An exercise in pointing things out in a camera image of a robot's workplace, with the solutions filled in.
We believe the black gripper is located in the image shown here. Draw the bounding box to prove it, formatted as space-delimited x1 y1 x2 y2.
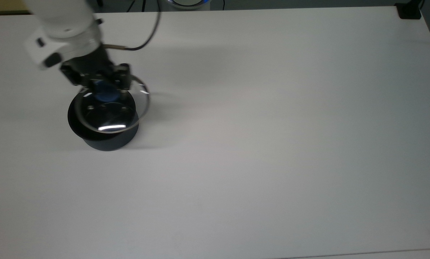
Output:
59 45 131 102

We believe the glass lid with blue knob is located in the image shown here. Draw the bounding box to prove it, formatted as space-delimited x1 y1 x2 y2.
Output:
74 74 151 134

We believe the dark blue saucepan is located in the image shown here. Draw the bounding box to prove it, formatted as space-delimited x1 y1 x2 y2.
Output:
67 92 140 151

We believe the wooden board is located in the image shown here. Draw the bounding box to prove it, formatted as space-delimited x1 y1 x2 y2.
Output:
0 0 31 15

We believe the black table clamp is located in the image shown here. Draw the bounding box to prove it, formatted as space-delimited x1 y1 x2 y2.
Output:
395 0 425 20

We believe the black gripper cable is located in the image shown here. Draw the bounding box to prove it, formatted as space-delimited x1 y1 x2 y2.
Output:
103 10 162 51

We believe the white robot base blue ring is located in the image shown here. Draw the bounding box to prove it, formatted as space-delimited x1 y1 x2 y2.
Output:
157 0 212 10

